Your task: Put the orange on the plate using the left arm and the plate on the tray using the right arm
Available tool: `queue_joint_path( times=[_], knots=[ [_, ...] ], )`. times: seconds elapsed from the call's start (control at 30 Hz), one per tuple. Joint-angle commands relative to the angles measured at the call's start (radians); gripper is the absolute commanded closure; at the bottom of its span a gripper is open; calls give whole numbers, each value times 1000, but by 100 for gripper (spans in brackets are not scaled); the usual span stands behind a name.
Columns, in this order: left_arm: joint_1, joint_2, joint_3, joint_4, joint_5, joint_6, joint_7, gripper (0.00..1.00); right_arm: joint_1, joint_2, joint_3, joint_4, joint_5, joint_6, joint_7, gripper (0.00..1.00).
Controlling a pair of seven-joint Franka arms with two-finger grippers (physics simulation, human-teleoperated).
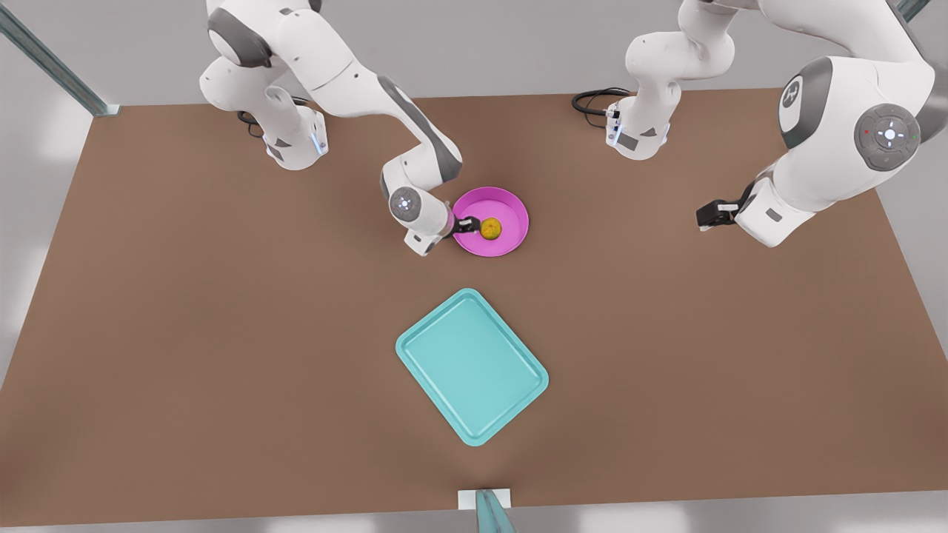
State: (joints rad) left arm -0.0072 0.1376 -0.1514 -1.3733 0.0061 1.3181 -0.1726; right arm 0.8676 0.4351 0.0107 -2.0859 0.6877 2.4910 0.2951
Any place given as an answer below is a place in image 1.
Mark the orange fruit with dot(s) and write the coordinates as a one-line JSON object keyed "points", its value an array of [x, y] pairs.
{"points": [[491, 228]]}

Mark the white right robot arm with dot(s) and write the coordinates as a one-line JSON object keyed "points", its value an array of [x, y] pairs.
{"points": [[348, 78]]}

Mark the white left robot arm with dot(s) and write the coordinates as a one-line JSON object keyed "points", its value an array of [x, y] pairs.
{"points": [[837, 163]]}

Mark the teal rectangular tray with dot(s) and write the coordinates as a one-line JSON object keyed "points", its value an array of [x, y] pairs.
{"points": [[472, 366]]}

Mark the silver frame post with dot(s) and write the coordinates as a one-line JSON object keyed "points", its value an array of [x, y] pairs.
{"points": [[489, 511], [912, 7], [52, 66]]}

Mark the pink round plate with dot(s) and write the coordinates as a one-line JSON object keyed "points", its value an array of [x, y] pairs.
{"points": [[507, 207]]}

